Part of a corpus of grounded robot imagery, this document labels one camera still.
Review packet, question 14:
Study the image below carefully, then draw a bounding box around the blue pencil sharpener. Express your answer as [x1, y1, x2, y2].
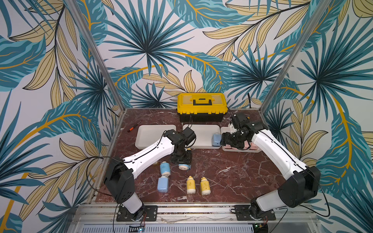
[178, 164, 191, 170]
[160, 161, 171, 177]
[157, 176, 169, 193]
[212, 134, 221, 147]

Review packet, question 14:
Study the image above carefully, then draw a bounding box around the blue pencil sharpener bottom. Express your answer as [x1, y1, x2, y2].
[157, 176, 169, 193]

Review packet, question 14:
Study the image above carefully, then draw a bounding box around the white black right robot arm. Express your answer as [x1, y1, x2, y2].
[220, 113, 321, 220]

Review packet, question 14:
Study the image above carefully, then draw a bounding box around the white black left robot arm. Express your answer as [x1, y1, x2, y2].
[104, 127, 196, 221]

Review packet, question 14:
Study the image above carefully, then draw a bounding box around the white right storage tray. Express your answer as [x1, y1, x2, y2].
[220, 126, 262, 153]

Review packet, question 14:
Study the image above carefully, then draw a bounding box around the white storage tray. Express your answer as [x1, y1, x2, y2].
[191, 124, 221, 149]
[135, 125, 176, 150]
[220, 126, 262, 153]

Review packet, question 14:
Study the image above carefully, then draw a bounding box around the yellow pencil sharpener lower left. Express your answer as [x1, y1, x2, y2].
[186, 176, 196, 194]

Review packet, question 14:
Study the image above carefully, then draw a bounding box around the white middle storage tray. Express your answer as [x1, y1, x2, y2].
[191, 124, 221, 149]

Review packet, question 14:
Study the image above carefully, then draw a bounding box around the white left storage tray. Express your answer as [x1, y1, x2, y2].
[135, 125, 176, 150]

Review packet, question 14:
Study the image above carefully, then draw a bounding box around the yellow pencil sharpener lower right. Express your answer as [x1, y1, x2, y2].
[200, 177, 211, 196]

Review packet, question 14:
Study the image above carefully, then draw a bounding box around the yellow black toolbox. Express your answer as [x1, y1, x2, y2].
[177, 93, 228, 122]

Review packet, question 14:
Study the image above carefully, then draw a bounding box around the red black screwdriver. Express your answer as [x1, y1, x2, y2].
[127, 120, 142, 133]

